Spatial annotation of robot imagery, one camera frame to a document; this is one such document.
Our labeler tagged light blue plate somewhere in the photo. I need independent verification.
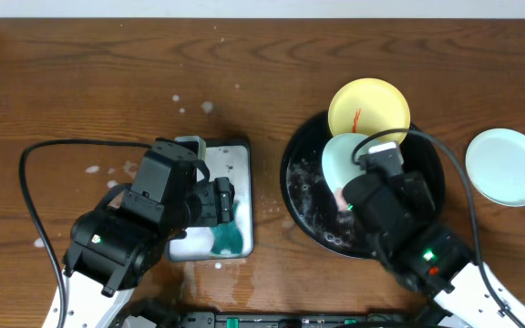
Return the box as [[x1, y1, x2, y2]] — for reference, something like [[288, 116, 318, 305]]
[[321, 133, 367, 194]]

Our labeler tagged green yellow sponge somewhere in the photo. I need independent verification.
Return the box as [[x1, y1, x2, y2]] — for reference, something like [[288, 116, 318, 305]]
[[210, 204, 243, 258]]

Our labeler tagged pale green plate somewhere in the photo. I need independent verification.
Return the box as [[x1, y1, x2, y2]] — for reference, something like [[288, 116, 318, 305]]
[[465, 128, 525, 207]]

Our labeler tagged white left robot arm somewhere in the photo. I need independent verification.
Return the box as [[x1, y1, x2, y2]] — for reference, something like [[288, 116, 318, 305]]
[[44, 179, 253, 327]]

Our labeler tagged round black tray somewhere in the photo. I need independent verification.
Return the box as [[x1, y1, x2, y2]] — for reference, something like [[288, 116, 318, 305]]
[[280, 111, 446, 259]]

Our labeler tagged rectangular soapy water tray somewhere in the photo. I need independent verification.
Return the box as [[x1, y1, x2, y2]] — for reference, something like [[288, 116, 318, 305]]
[[164, 139, 254, 262]]

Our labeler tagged yellow plate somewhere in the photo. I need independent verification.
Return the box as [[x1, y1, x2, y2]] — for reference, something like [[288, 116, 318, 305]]
[[327, 77, 411, 137]]

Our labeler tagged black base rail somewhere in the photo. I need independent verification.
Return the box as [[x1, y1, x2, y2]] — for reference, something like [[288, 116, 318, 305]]
[[124, 312, 423, 328]]

